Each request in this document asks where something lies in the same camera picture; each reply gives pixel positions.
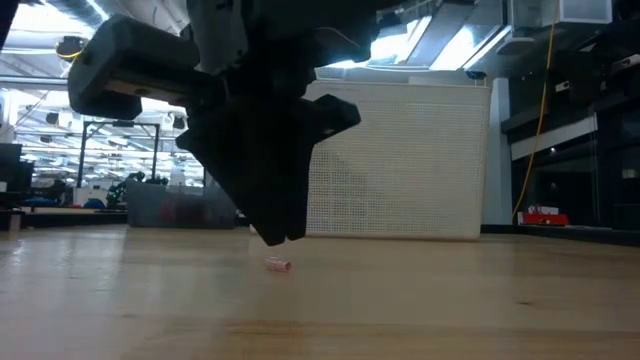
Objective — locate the small pale pink capsule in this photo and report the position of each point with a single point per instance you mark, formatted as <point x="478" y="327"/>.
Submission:
<point x="278" y="264"/>

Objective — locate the grey storage bin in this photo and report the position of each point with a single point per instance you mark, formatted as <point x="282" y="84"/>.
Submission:
<point x="175" y="207"/>

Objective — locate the white perforated bin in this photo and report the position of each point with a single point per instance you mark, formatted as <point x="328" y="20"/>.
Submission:
<point x="400" y="165"/>

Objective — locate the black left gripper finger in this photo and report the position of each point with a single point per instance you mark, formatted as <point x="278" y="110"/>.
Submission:
<point x="325" y="117"/>
<point x="250" y="160"/>

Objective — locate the dark background bench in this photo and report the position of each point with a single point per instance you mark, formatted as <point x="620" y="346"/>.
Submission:
<point x="60" y="217"/>

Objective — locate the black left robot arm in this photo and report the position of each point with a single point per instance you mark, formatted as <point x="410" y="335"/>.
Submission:
<point x="130" y="55"/>

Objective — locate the black shelf unit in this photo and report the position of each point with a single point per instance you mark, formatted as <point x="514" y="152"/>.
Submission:
<point x="575" y="150"/>

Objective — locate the black monitor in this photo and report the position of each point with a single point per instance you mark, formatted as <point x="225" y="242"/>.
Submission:
<point x="10" y="165"/>

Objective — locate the red and white box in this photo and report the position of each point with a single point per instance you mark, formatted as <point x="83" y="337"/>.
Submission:
<point x="545" y="218"/>

